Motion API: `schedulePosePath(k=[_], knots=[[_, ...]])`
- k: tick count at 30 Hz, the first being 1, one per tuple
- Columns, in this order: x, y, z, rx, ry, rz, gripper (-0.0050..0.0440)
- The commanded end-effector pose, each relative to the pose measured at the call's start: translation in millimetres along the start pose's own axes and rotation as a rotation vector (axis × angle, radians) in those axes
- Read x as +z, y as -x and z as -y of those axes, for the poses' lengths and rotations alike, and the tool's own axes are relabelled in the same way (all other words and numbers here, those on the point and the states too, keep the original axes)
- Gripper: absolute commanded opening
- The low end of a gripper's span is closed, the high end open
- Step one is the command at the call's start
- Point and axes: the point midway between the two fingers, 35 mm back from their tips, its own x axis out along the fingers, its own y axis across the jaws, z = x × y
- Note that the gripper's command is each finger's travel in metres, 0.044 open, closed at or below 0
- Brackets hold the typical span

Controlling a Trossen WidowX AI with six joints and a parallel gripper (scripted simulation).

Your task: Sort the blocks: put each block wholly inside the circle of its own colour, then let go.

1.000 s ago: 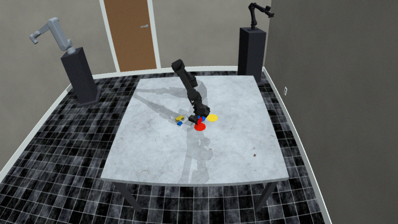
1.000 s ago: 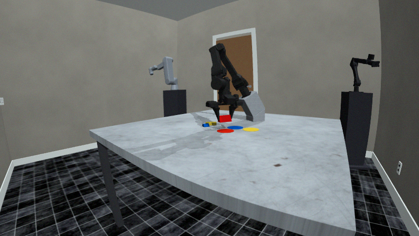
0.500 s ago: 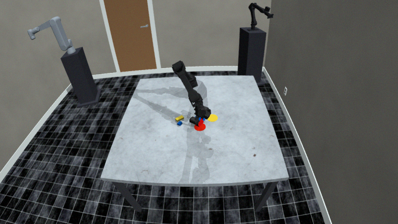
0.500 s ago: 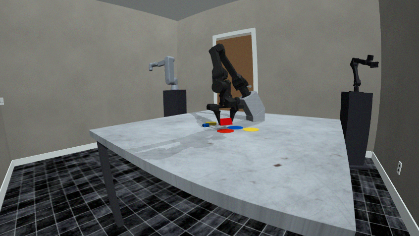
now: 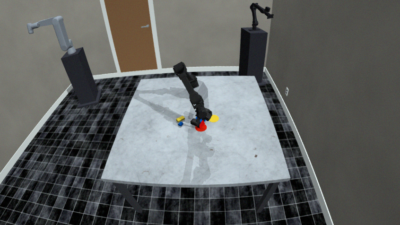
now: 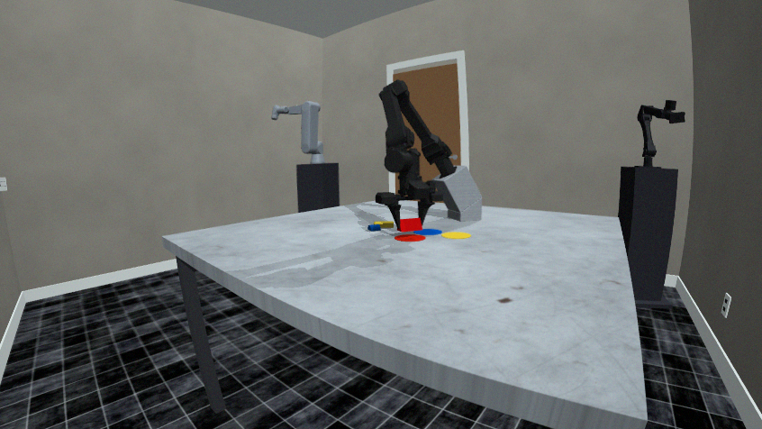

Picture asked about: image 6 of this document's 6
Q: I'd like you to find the red circle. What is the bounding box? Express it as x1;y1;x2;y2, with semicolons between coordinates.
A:
395;234;426;242

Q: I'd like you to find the yellow circle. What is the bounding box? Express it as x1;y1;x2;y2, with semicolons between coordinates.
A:
441;233;471;239

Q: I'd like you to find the blue circle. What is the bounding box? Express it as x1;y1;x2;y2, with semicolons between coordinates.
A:
413;229;441;235

